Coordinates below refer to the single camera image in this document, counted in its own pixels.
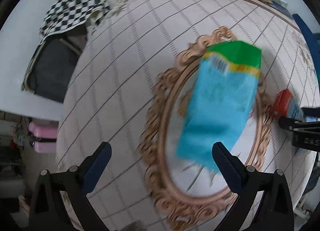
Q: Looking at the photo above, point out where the patterned tablecloth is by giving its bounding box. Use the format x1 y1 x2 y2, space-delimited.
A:
56 0 319 230

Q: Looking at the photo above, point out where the red blue small box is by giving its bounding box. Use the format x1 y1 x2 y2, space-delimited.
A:
271 89 304 122

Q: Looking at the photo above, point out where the dark folded cot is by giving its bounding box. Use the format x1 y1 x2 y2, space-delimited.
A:
21 34 81 103

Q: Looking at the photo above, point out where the blue green packet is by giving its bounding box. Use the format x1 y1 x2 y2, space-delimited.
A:
176 41 262 171

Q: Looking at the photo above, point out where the pink suitcase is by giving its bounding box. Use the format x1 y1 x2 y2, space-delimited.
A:
28 119 59 154

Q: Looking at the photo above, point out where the checkered black white cloth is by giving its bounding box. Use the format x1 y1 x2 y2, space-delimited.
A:
39 0 110 43

